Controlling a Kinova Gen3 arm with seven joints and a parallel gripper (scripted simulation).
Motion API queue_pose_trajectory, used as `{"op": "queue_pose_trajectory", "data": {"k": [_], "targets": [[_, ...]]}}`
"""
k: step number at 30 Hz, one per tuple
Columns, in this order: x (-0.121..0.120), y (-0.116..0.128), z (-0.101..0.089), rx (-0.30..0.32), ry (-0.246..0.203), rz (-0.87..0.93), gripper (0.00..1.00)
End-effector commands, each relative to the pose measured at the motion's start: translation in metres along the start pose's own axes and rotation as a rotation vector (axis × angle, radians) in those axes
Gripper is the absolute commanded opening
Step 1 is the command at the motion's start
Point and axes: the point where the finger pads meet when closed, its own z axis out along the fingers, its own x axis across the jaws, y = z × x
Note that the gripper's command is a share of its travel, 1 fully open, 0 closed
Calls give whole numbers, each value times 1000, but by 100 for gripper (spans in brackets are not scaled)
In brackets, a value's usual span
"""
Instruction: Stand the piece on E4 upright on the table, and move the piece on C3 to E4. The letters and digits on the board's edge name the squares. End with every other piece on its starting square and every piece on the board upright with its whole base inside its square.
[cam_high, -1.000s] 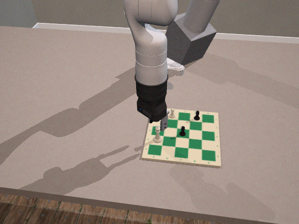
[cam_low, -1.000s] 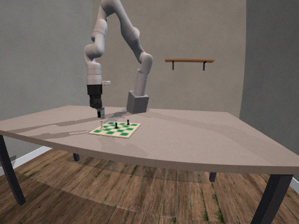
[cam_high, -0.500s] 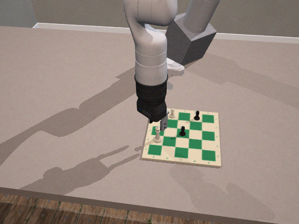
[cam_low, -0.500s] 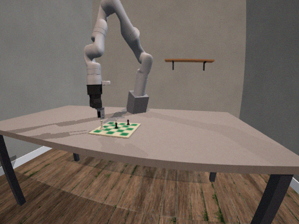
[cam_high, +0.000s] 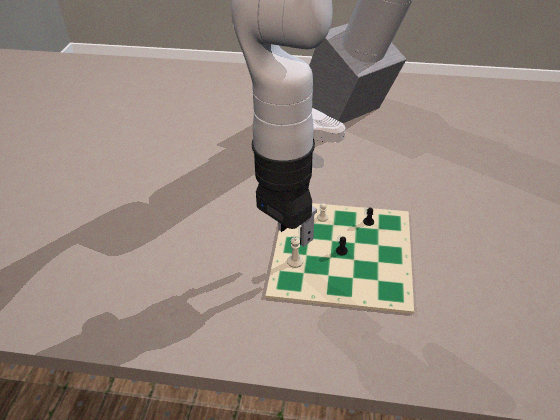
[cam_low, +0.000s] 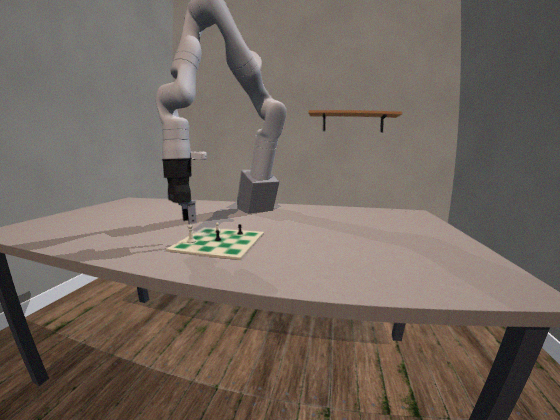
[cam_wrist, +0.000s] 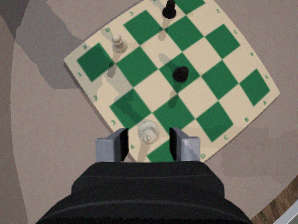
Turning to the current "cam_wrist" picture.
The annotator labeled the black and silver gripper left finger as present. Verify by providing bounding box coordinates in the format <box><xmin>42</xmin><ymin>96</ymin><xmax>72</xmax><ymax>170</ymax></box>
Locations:
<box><xmin>95</xmin><ymin>128</ymin><xmax>129</xmax><ymax>162</ymax></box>

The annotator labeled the white queen chess piece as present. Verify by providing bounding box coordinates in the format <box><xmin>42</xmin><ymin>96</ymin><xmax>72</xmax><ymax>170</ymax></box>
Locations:
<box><xmin>139</xmin><ymin>121</ymin><xmax>160</xmax><ymax>145</ymax></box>

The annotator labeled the white pawn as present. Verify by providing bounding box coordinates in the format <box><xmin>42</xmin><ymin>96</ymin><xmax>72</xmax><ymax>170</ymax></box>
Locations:
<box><xmin>112</xmin><ymin>34</ymin><xmax>127</xmax><ymax>53</ymax></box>

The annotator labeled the green and cream chessboard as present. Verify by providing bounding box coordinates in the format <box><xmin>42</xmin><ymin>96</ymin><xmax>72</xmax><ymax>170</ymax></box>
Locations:
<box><xmin>64</xmin><ymin>0</ymin><xmax>280</xmax><ymax>162</ymax></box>

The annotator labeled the black pawn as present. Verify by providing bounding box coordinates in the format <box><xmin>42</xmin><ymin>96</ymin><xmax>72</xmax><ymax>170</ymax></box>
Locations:
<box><xmin>162</xmin><ymin>0</ymin><xmax>176</xmax><ymax>19</ymax></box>
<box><xmin>173</xmin><ymin>66</ymin><xmax>189</xmax><ymax>82</ymax></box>

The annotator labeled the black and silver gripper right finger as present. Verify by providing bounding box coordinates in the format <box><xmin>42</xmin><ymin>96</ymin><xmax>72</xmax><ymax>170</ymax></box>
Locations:
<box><xmin>169</xmin><ymin>127</ymin><xmax>200</xmax><ymax>161</ymax></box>

